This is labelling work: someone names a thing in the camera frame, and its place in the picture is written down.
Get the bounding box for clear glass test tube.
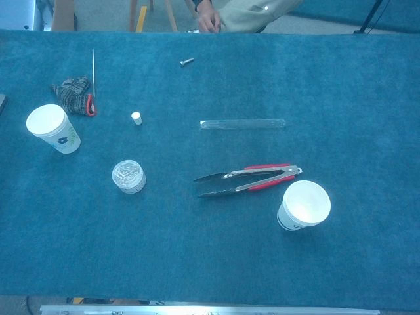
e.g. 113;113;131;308
199;119;287;130

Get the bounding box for clear round paper clip box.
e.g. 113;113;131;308
111;159;147;194

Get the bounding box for blue table cloth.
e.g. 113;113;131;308
0;28;420;311

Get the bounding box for paper cup dark print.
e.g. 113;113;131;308
277;180;332;232

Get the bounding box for seated person beige trousers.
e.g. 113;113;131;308
198;0;305;34

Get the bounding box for grey knit work glove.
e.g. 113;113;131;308
51;75;98;117

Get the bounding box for wooden chair legs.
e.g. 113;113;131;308
129;0;180;33

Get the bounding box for paper cup blue flower print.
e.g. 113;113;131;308
26;104;82;155

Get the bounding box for brown cardboard box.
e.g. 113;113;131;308
51;0;77;32

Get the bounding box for black tripod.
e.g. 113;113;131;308
352;0;385;35

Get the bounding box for grey metal cabinet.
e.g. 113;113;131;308
0;0;50;31

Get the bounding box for steel tongs red handles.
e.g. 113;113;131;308
193;163;303;198

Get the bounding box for aluminium profile rail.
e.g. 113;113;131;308
39;304;381;315

